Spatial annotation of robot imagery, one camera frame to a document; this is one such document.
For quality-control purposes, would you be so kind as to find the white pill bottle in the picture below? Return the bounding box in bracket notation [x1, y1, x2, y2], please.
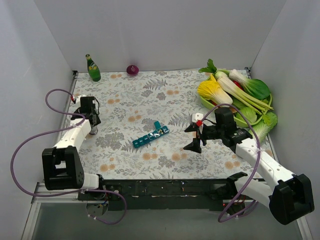
[89, 125, 98, 135]

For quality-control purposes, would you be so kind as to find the teal pill organizer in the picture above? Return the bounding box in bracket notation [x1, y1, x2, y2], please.
[132, 121, 170, 149]

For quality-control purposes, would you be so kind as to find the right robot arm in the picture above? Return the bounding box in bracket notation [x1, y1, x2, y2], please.
[184, 107, 315, 225]

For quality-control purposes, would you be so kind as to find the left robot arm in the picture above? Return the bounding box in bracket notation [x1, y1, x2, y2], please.
[42, 95, 107, 200]

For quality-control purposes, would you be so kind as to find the green basket tray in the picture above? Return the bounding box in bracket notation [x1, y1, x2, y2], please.
[200, 96, 248, 128]

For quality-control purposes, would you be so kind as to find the green glass bottle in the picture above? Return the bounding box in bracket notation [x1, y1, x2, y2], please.
[85, 54, 101, 82]

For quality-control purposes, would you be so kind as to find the yellow napa cabbage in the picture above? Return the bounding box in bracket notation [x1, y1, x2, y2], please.
[197, 74, 233, 105]

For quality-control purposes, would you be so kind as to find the floral table mat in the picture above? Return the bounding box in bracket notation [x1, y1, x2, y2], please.
[73, 70, 253, 180]

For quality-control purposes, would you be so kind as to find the green lettuce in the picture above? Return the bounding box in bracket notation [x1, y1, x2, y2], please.
[231, 98, 278, 128]

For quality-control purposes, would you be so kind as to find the red pepper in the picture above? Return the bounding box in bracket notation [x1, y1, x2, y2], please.
[232, 80, 244, 91]

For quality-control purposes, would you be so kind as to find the bok choy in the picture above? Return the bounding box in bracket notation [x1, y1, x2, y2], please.
[228, 69, 271, 100]

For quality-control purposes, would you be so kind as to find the purple onion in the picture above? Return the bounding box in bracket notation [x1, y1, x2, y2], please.
[126, 64, 139, 76]

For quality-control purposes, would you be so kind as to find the parsley leaf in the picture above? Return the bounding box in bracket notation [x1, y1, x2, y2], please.
[198, 58, 217, 74]

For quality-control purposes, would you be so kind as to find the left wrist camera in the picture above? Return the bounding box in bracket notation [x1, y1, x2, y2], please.
[71, 94, 86, 106]

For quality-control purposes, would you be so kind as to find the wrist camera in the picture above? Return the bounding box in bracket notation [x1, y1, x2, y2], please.
[190, 113, 204, 127]
[71, 94, 86, 106]

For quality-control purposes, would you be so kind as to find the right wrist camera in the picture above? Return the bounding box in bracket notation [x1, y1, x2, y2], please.
[190, 113, 204, 127]

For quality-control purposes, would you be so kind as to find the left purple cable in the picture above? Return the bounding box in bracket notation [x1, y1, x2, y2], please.
[9, 88, 128, 225]

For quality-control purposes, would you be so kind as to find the purple cable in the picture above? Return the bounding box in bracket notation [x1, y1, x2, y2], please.
[196, 103, 262, 223]
[9, 88, 128, 225]

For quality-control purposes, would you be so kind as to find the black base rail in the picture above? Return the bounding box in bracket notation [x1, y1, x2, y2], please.
[77, 172, 247, 211]

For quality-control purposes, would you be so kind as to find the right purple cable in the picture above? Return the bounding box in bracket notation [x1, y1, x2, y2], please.
[196, 103, 262, 223]

